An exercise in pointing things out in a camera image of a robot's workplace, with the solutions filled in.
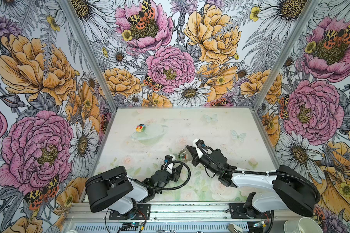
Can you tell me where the white tape roll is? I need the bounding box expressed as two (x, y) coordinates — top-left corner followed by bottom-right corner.
(227, 223), (243, 233)

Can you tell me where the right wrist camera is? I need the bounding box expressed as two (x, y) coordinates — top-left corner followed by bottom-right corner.
(192, 138), (208, 158)

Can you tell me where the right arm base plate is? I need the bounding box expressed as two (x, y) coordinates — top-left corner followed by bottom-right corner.
(225, 203), (271, 219)

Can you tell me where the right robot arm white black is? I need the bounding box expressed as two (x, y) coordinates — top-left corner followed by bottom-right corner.
(186, 140), (320, 218)

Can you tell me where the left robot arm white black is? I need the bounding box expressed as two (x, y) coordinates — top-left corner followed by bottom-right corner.
(85, 161), (191, 215)

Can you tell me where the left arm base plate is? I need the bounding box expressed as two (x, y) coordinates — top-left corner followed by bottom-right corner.
(108, 203), (151, 220)

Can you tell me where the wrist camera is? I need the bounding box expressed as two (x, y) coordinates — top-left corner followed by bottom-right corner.
(162, 155), (174, 174)
(192, 138), (208, 158)

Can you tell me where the aluminium front rail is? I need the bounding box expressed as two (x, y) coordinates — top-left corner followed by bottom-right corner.
(65, 201), (313, 225)

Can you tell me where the colourful small toy ball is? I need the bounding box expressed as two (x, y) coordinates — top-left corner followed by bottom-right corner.
(136, 124), (146, 133)

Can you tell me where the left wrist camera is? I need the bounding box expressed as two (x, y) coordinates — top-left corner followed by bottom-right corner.
(162, 155), (174, 174)

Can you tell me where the white paper cup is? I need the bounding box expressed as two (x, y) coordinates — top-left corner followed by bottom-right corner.
(283, 217), (323, 233)

